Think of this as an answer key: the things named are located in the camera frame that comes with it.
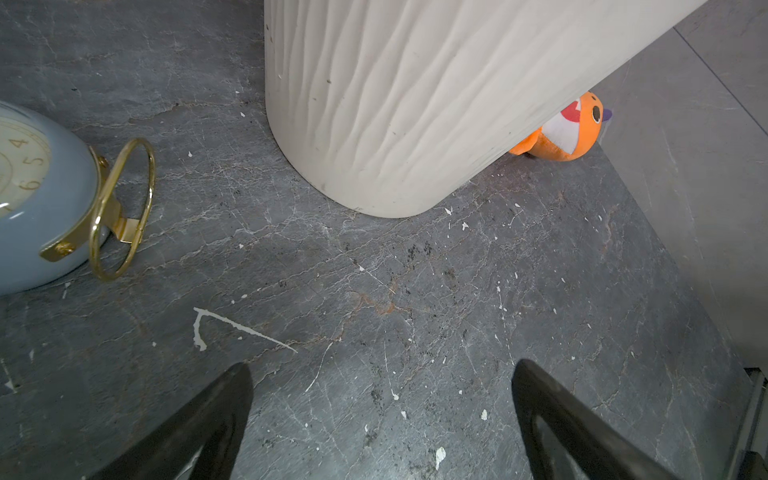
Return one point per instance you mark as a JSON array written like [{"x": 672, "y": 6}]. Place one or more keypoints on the orange shark plush toy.
[{"x": 570, "y": 134}]

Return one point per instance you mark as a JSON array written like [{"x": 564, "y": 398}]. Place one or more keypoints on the white ribbed trash bin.
[{"x": 387, "y": 107}]

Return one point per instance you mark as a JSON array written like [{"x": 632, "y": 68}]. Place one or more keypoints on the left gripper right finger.
[{"x": 599, "y": 450}]

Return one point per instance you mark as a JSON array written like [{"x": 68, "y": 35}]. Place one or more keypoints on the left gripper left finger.
[{"x": 209, "y": 429}]

